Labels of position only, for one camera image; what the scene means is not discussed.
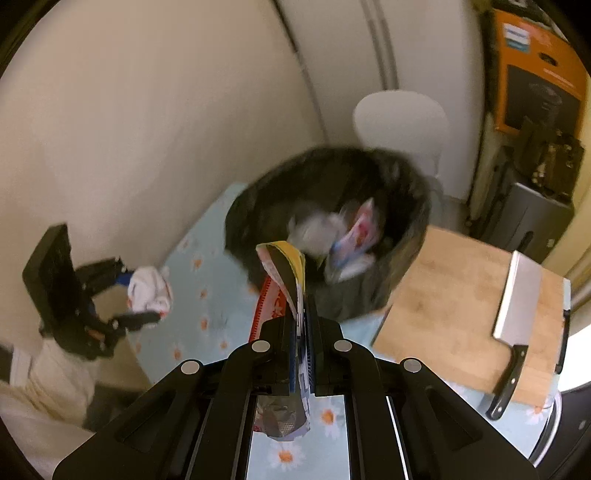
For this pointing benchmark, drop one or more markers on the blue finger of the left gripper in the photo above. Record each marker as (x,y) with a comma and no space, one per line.
(134,320)
(123,279)

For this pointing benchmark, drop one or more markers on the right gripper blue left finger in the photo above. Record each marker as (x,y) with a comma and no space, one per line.
(195,423)

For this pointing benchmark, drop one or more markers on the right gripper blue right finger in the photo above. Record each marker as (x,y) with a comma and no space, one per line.
(402,420)

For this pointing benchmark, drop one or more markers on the clear printed plastic wrapper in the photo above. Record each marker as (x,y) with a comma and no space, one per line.
(149,291)

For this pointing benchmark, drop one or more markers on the red yellow snack wrapper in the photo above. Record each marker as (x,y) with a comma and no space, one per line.
(283,414)

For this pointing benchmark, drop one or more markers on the white tissues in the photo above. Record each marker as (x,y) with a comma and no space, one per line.
(315,233)

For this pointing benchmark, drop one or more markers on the colourful snack bag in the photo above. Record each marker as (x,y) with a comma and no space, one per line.
(363,234)

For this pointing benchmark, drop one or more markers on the black-lined trash bin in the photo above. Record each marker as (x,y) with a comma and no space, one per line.
(336,180)

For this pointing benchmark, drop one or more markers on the daisy print blue tablecloth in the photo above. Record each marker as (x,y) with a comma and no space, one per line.
(209,331)

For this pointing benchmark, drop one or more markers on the wooden cutting board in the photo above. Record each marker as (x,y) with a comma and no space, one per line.
(444,309)

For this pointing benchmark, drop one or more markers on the grey suitcase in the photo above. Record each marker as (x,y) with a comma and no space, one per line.
(516,216)

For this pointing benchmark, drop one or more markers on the brown leather handbag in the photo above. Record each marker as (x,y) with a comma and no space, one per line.
(548,158)

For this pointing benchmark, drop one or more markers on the white plastic chair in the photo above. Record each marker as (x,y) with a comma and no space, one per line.
(406,122)

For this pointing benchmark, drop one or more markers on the white double door cabinet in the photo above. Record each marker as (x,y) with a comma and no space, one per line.
(350,49)

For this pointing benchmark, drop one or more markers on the orange Philips appliance box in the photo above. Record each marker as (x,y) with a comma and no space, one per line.
(535,73)

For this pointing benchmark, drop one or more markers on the steel cleaver black handle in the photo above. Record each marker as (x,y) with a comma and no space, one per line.
(514,325)

